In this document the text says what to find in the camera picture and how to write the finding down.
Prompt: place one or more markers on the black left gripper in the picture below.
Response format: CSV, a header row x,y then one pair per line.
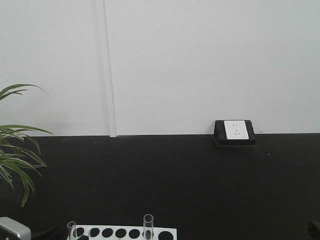
x,y
48,234

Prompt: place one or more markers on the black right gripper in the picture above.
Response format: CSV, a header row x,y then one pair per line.
x,y
314,229

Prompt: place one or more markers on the short glass test tube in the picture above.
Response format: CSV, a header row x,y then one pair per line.
x,y
72,230

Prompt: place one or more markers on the wide glass test tube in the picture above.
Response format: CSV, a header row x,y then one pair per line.
x,y
148,224

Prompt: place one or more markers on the white test tube rack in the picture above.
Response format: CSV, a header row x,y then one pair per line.
x,y
122,232

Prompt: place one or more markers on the green spider plant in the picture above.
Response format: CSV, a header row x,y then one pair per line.
x,y
16,159

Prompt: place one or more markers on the white wall power socket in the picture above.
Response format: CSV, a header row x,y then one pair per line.
x,y
234,133

